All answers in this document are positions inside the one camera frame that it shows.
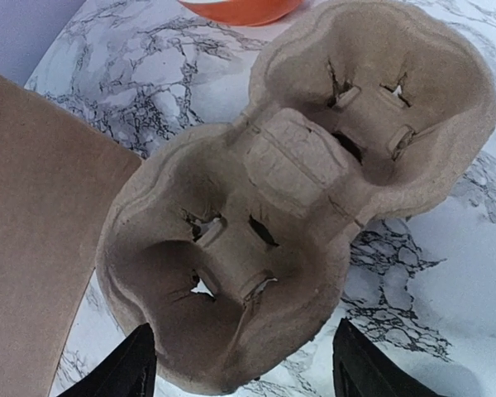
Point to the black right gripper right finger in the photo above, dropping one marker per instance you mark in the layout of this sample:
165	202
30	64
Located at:
360	369

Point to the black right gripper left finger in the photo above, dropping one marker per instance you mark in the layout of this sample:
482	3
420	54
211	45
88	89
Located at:
129	370

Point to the brown pulp cup carrier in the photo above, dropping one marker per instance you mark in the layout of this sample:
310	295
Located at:
233	240

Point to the brown paper bag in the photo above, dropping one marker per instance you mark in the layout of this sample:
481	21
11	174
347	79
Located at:
58	178

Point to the orange and white bowl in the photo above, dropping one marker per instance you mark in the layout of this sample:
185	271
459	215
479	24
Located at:
243	12

